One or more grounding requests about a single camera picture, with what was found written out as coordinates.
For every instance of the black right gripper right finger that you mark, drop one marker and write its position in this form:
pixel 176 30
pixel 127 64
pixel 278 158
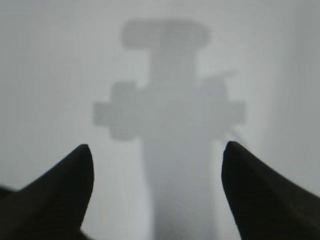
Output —
pixel 266 205

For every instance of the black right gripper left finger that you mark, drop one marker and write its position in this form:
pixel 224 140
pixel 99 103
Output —
pixel 53 206

